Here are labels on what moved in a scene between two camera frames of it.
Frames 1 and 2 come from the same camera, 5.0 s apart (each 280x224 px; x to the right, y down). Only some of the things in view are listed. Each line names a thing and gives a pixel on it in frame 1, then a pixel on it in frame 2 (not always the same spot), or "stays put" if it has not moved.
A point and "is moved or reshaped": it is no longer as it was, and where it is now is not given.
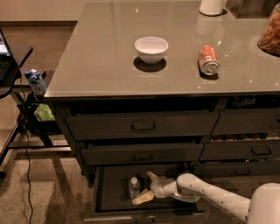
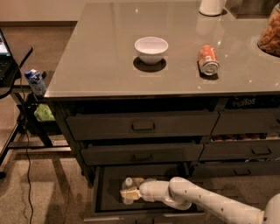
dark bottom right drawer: [241, 168] stays put
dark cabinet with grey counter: [164, 85] stays put
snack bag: [269, 41] stays put
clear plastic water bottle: [134, 188] is moved or reshaped
